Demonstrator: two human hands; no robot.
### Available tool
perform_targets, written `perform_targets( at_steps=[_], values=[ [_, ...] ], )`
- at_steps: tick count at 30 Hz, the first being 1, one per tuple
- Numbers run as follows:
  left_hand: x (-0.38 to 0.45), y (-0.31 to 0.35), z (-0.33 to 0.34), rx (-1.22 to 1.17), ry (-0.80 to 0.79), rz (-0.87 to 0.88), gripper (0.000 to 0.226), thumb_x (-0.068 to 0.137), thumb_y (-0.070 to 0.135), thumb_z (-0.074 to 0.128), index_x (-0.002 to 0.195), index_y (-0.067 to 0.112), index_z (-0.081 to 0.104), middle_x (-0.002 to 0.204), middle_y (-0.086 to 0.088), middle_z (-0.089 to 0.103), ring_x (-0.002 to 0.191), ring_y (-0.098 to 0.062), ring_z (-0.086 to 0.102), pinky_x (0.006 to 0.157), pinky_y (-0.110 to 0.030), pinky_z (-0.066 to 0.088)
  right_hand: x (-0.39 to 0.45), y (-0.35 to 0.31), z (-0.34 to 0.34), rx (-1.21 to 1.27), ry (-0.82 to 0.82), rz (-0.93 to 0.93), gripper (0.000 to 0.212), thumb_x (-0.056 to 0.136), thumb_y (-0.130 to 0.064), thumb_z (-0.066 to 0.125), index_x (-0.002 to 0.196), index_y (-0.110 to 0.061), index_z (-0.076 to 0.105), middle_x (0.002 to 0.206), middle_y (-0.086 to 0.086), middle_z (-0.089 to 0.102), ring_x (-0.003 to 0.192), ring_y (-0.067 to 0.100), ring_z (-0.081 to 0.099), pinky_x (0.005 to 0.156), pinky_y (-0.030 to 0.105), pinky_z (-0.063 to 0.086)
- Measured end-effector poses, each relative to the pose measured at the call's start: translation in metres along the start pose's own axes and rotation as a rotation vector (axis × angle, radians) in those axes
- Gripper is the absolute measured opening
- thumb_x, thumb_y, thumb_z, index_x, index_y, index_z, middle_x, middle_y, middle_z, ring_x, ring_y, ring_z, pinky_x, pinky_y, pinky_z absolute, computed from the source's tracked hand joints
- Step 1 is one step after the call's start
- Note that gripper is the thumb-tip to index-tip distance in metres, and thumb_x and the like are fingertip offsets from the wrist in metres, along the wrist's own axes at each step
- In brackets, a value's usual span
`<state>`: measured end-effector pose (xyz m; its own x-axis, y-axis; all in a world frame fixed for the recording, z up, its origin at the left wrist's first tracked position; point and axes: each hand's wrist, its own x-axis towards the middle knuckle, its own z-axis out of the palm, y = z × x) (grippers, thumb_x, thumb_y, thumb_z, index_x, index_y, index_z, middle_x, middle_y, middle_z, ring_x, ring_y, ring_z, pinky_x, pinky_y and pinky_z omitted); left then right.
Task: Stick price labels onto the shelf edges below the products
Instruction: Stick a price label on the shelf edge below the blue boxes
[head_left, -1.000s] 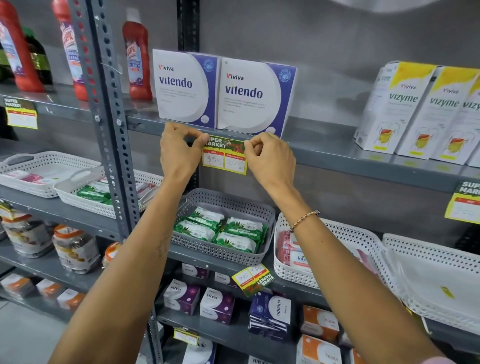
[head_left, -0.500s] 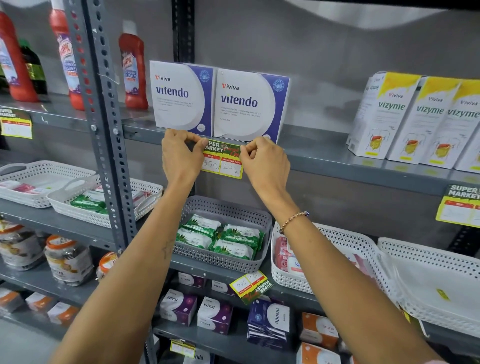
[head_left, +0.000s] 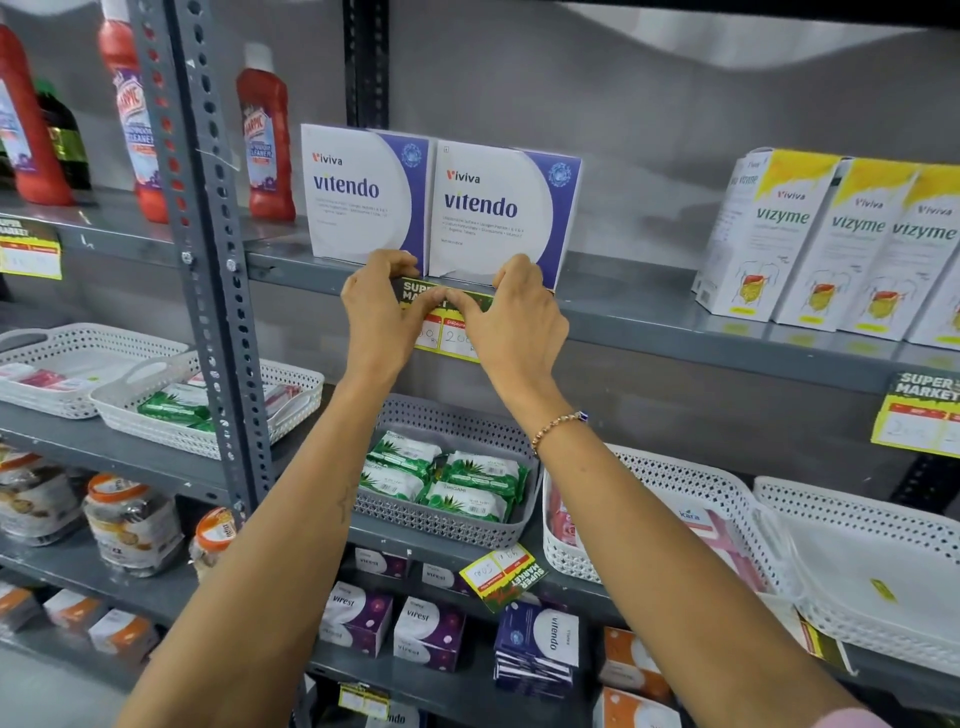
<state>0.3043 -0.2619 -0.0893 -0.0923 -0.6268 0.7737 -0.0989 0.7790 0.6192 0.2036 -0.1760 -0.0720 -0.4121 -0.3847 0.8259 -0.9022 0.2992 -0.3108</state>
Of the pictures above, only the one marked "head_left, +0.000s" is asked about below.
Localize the stack of blue white boxes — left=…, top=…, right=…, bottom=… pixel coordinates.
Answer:
left=493, top=599, right=581, bottom=700

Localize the yellow price tag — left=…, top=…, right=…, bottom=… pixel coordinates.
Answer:
left=458, top=543, right=549, bottom=615
left=794, top=611, right=856, bottom=676
left=337, top=682, right=391, bottom=721
left=0, top=215, right=64, bottom=281
left=397, top=275, right=496, bottom=365
left=871, top=371, right=960, bottom=460

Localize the person's pink shirt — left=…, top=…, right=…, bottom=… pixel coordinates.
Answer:
left=809, top=708, right=894, bottom=728

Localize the stack of orange white boxes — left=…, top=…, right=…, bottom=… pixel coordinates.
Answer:
left=592, top=626, right=684, bottom=728

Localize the dark green bottle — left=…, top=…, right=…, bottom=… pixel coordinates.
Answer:
left=33, top=78, right=93, bottom=193

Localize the clear cookie jar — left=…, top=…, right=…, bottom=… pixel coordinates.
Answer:
left=0, top=446, right=85, bottom=547
left=188, top=507, right=239, bottom=585
left=82, top=472, right=187, bottom=579

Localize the gold bead bracelet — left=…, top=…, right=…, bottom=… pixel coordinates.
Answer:
left=530, top=408, right=590, bottom=455

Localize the grey plastic basket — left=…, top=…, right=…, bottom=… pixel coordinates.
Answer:
left=352, top=393, right=543, bottom=550

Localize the person's right hand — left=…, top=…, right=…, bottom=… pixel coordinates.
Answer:
left=446, top=253, right=571, bottom=410

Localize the person's left forearm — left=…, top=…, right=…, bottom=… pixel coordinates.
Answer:
left=116, top=374, right=406, bottom=728

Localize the row of yellow white boxes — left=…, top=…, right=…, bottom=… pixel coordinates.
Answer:
left=691, top=147, right=960, bottom=352

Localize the large white purple box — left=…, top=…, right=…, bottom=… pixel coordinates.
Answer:
left=299, top=123, right=436, bottom=275
left=425, top=138, right=584, bottom=292

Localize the red cleaner bottle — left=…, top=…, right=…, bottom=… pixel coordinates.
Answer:
left=236, top=42, right=298, bottom=223
left=97, top=0, right=170, bottom=225
left=0, top=22, right=76, bottom=208

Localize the row of orange white boxes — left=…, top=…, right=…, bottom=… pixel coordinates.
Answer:
left=0, top=583, right=160, bottom=663

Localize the white plastic basket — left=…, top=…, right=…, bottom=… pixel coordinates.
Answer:
left=89, top=350, right=326, bottom=461
left=0, top=322, right=190, bottom=421
left=752, top=476, right=960, bottom=679
left=541, top=442, right=785, bottom=595

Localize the person's left hand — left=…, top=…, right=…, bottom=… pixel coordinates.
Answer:
left=341, top=248, right=451, bottom=391

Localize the person's right forearm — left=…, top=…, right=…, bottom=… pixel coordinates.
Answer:
left=509, top=382, right=864, bottom=728

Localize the small white purple box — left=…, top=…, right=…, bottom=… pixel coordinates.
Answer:
left=365, top=703, right=423, bottom=728

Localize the grey metal shelf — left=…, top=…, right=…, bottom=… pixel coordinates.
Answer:
left=243, top=0, right=960, bottom=728
left=0, top=0, right=354, bottom=728

